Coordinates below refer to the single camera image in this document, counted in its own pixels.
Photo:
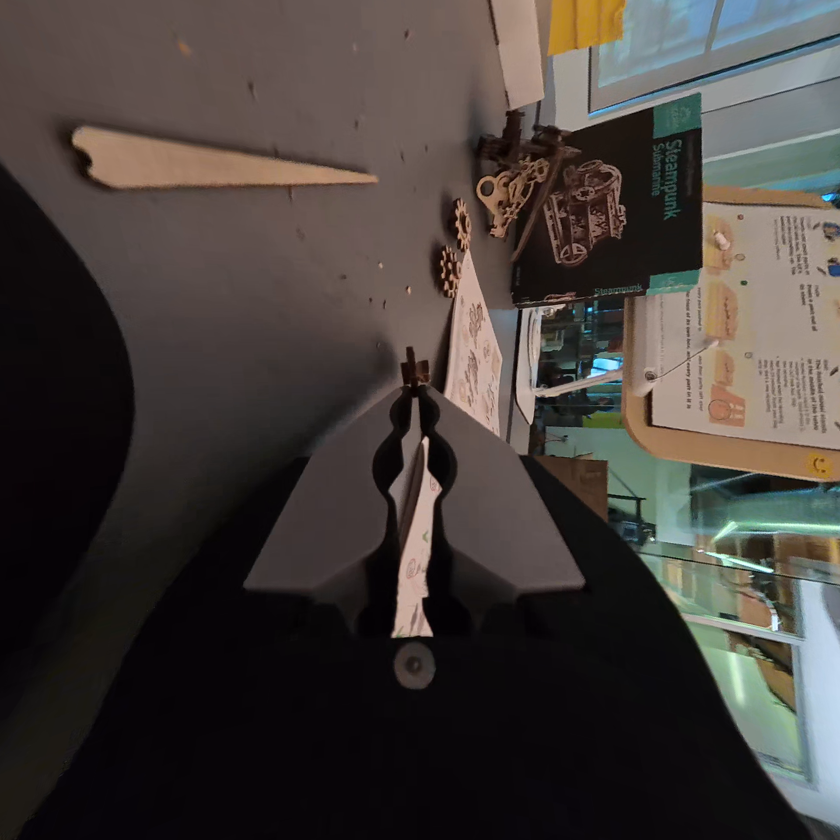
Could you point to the black model kit box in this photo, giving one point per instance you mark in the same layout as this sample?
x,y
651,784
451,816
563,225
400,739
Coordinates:
x,y
623,197

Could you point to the brown cardboard box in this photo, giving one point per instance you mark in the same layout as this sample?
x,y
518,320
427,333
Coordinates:
x,y
577,479

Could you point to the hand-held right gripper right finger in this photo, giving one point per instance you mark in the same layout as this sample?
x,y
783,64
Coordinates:
x,y
512,525

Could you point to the printed instruction booklet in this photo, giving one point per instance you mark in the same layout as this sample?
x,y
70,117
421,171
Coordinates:
x,y
472,354

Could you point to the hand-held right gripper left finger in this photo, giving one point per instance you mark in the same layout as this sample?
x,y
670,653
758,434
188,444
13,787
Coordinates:
x,y
315,525

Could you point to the instruction poster board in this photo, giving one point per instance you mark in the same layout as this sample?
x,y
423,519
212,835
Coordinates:
x,y
722,459

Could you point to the glass window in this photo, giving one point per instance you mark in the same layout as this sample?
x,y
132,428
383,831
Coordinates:
x,y
689,39

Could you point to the partly built wooden model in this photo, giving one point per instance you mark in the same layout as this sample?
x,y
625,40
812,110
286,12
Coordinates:
x,y
505,190

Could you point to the white cardboard tray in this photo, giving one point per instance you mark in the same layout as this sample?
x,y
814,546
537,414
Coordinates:
x,y
518,52

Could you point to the yellow smiley sticker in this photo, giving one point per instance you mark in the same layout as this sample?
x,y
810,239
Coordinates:
x,y
818,464

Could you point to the nested yellow plastic bins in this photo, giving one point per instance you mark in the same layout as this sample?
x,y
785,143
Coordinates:
x,y
584,26

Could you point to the small wooden gear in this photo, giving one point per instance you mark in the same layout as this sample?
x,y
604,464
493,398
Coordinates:
x,y
449,282
463,226

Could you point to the flat wooden stick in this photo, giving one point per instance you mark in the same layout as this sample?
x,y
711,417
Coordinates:
x,y
197,161

